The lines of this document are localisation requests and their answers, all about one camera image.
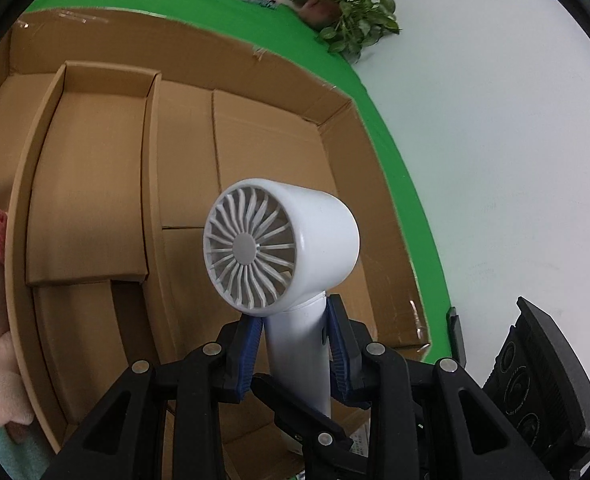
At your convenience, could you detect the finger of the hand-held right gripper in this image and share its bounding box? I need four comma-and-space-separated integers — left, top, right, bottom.
446, 306, 469, 367

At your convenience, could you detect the long brown cardboard box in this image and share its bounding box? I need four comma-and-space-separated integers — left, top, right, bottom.
25, 60, 162, 288

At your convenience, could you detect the white hair dryer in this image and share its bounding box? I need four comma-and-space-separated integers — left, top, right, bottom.
203, 178, 361, 421

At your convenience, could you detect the large cardboard tray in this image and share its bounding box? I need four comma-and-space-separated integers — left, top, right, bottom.
0, 7, 433, 480

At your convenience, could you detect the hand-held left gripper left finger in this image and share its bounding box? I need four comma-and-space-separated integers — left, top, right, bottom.
45, 310, 356, 480

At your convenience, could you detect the right potted green plant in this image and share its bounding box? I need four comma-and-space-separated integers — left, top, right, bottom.
286, 0, 402, 64

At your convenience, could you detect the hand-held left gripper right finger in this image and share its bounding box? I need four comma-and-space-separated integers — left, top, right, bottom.
325, 294, 556, 480

